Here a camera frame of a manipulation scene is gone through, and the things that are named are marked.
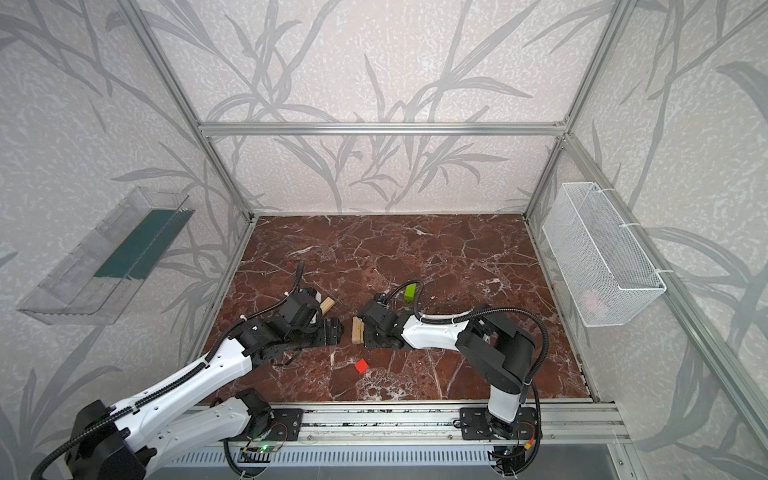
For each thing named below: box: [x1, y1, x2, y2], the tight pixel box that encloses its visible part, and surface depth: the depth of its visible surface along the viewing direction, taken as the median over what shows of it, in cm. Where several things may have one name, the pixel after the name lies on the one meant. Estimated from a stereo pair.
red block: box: [354, 358, 370, 374], surface depth 84 cm
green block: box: [404, 283, 417, 303], surface depth 98 cm
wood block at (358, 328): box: [352, 316, 365, 344], surface depth 88 cm
